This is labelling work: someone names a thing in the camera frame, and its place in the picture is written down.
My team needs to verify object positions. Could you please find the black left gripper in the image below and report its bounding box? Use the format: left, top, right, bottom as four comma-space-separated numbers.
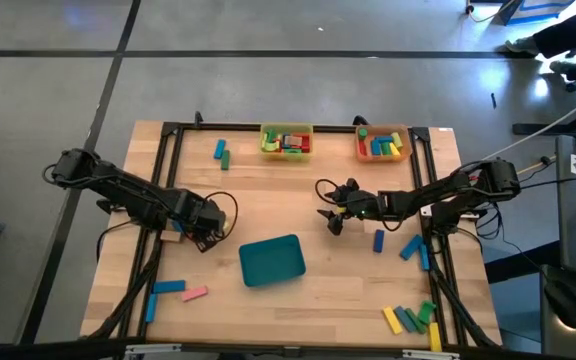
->
170, 188, 229, 254

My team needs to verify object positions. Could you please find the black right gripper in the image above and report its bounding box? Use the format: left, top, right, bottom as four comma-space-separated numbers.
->
316, 177, 383, 237

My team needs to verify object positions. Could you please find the teal plastic bin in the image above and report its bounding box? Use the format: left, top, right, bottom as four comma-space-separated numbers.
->
238, 233, 307, 289

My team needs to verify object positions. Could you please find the yellow plastic bin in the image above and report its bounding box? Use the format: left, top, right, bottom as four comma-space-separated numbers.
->
259, 122, 315, 163

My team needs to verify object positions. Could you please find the pink plank block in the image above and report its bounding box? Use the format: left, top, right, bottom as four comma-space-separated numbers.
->
181, 285, 209, 303

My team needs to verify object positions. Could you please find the orange plastic bin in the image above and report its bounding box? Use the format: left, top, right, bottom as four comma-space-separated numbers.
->
354, 124, 413, 164

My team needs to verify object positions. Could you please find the yellow plank block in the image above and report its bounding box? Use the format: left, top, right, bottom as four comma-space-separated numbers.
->
428, 322, 442, 353
382, 306, 404, 335

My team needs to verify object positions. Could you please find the teal plank block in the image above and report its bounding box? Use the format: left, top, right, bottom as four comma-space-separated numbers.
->
394, 305, 418, 333

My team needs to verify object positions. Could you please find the green plank block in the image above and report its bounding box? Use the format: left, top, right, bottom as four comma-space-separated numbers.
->
405, 308, 428, 335

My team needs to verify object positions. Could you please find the black front crossbar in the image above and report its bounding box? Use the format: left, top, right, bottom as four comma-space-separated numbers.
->
0, 338, 576, 360

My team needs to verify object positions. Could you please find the black desk foot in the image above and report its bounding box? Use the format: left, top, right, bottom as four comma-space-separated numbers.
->
511, 97, 576, 157

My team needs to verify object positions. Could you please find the black computer mouse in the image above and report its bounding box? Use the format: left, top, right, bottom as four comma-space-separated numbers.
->
543, 279, 576, 331

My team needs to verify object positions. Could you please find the blue white bag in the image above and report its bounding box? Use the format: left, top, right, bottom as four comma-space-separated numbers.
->
497, 0, 576, 26

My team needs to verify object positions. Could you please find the person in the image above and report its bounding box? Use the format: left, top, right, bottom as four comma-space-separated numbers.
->
505, 7, 576, 94

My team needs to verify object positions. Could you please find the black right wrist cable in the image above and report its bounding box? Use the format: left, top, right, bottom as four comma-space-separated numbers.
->
314, 178, 352, 207

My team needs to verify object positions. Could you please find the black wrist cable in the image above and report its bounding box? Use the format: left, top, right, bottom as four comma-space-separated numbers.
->
314, 178, 352, 207
202, 190, 240, 246

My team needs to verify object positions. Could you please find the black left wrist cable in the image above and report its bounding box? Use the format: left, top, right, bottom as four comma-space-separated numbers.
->
202, 190, 240, 246

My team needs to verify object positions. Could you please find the black aluminium table frame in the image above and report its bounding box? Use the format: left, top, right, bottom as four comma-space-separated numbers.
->
117, 119, 469, 351

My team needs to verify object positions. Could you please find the black cable bundle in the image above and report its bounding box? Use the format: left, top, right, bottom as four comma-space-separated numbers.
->
425, 239, 500, 350
85, 234, 164, 341

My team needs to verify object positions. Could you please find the silver metal bracket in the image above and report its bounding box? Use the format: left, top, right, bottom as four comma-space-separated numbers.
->
124, 342, 183, 357
401, 348, 462, 360

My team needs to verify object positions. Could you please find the white cable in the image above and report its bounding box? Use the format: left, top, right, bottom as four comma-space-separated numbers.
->
481, 85, 576, 161

